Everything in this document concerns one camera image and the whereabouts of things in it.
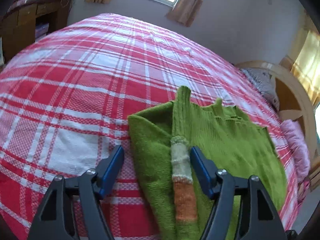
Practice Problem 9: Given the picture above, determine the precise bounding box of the yellow curtain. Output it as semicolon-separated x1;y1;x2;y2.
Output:
289;28;319;106

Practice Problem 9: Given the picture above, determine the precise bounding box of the cream wooden headboard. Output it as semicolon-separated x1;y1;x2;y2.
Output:
236;61;319;163

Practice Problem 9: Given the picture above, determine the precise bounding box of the grey patterned pillow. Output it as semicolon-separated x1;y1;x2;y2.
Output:
241;68;280;112

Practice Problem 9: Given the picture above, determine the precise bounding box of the beige right curtain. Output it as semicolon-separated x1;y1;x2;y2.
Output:
166;0;204;27

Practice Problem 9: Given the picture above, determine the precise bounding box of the red white plaid bedsheet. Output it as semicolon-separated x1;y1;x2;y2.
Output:
1;14;298;239

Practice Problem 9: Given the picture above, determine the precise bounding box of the green knitted sweater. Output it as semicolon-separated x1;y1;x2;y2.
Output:
128;86;287;239

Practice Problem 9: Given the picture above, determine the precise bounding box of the pink cloth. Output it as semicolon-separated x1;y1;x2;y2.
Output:
280;119;311;184

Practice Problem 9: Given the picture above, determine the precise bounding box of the brown wooden desk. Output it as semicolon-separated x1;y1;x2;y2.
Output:
1;0;73;62

